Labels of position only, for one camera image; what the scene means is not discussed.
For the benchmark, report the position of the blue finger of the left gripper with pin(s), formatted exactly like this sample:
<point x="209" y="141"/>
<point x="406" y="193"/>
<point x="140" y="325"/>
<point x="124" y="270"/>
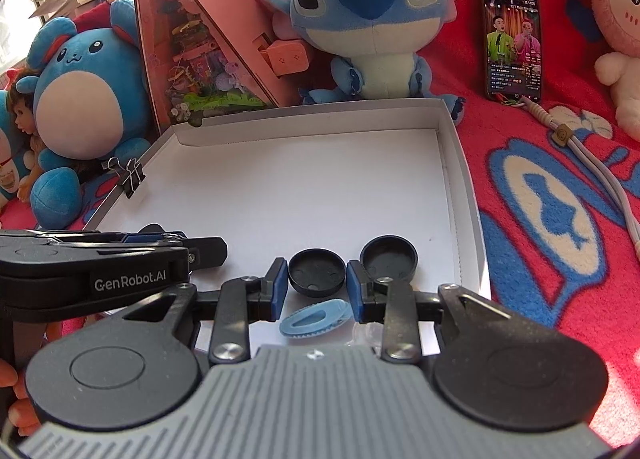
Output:
<point x="153" y="237"/>

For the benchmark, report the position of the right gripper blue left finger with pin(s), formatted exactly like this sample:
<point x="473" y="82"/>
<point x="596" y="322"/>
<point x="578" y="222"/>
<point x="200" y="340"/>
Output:
<point x="273" y="290"/>

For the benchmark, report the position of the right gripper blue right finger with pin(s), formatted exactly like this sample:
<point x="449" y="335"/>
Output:
<point x="358" y="285"/>

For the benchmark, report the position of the black round lid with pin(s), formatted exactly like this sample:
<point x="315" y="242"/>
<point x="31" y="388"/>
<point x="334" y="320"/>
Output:
<point x="316" y="272"/>
<point x="389" y="257"/>

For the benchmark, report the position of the light blue hair clip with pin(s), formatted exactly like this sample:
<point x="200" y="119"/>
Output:
<point x="316" y="319"/>

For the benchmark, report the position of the clear plastic dome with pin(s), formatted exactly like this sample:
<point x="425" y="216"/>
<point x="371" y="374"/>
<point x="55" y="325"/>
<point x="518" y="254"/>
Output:
<point x="369" y="335"/>

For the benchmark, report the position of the person's hand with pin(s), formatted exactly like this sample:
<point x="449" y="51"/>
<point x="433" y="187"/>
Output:
<point x="21" y="413"/>

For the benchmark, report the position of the small black binder clip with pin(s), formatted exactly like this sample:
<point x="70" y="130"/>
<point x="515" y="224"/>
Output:
<point x="129" y="175"/>

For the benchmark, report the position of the white cardboard box tray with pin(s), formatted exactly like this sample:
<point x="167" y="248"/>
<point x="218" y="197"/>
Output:
<point x="275" y="182"/>

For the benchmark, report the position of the Doraemon plush toy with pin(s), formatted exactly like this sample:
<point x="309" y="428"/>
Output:
<point x="12" y="151"/>

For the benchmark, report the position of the blue round mouse plush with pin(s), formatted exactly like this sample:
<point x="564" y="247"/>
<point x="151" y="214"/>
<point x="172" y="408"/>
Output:
<point x="90" y="104"/>

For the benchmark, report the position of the brown haired doll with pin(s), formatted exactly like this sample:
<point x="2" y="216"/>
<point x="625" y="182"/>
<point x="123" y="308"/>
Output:
<point x="21" y="107"/>

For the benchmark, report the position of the pink triangular toy house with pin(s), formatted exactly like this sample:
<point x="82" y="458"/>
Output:
<point x="206" y="58"/>

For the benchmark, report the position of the pink red cartoon blanket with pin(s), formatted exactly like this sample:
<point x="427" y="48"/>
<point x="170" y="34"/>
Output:
<point x="557" y="250"/>

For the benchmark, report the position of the blue Stitch plush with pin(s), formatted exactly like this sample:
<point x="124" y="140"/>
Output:
<point x="374" y="44"/>

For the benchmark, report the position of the smartphone with lit screen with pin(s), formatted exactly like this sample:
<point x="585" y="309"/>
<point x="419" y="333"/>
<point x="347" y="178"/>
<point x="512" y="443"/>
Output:
<point x="513" y="51"/>

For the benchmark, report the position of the pink bunny plush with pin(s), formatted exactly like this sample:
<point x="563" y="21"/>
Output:
<point x="618" y="21"/>

